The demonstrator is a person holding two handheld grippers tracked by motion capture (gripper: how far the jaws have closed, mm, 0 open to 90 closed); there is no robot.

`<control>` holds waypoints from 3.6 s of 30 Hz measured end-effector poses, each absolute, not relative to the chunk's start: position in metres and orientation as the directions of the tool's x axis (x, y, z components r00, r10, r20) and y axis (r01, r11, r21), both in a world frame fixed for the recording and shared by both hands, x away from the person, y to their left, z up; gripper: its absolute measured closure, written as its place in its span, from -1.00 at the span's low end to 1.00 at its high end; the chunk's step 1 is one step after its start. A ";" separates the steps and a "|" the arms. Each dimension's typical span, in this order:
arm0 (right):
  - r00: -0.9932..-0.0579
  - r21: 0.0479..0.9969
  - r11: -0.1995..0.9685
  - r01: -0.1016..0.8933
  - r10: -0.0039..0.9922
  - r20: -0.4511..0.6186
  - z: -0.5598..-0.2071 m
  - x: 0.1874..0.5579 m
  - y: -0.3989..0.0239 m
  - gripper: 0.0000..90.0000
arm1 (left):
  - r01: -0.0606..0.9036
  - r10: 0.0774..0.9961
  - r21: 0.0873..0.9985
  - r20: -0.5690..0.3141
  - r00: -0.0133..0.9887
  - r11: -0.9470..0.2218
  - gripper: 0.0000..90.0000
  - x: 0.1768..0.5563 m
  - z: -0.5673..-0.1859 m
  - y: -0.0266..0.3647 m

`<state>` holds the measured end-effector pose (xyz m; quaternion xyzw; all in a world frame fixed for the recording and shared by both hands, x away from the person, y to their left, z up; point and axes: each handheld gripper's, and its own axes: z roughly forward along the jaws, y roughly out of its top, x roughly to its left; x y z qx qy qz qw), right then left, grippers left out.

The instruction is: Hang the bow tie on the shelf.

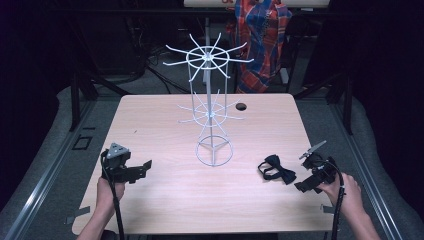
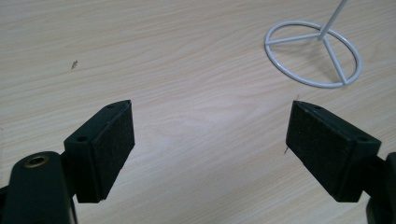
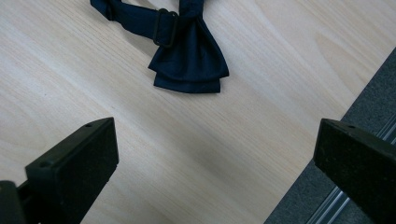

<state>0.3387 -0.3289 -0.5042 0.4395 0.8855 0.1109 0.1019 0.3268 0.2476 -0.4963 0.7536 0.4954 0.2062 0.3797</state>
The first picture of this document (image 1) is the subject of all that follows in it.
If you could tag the person's right hand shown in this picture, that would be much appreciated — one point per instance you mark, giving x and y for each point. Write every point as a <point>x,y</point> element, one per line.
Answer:
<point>346,195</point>

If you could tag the grey tape strip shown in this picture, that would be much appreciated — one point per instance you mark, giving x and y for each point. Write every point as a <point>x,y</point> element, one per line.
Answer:
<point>78,214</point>
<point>328,209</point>

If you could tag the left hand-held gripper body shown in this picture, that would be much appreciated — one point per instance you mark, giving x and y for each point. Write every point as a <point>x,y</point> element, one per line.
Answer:
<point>115,161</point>

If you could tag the person's left hand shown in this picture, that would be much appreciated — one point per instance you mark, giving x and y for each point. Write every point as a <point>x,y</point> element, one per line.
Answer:
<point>107,195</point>

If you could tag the red blue plaid cloth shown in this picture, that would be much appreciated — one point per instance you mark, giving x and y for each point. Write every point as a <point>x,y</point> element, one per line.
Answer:
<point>263,43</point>

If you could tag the black metal stand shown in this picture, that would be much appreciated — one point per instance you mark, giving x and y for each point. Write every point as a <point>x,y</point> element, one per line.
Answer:
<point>345,100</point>
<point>76,96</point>

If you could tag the black bow tie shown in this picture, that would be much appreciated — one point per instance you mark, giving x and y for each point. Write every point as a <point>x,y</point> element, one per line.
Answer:
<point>278,170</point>

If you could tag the aluminium floor rail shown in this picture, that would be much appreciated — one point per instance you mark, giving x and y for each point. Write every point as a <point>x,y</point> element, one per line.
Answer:
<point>363,166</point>
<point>43,180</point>

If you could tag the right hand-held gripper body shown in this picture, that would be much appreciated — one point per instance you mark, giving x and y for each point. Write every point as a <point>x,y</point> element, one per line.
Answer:
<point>321,170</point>

